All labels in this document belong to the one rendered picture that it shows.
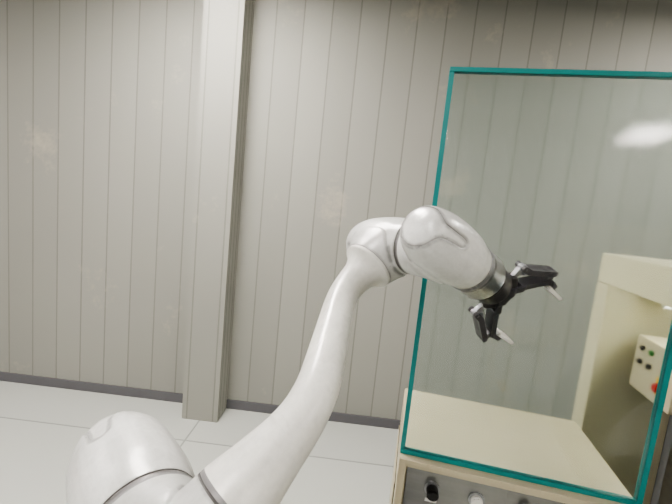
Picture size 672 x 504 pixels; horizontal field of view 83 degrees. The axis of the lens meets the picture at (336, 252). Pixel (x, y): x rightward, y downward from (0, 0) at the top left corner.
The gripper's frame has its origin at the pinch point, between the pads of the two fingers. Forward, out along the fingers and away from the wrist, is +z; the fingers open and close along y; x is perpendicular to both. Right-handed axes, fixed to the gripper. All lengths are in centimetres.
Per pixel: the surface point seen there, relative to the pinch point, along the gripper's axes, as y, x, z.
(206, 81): 33, -276, -47
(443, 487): 48, 7, 21
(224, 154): 65, -250, -13
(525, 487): 30.6, 16.2, 25.1
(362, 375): 138, -155, 166
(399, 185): -3, -214, 104
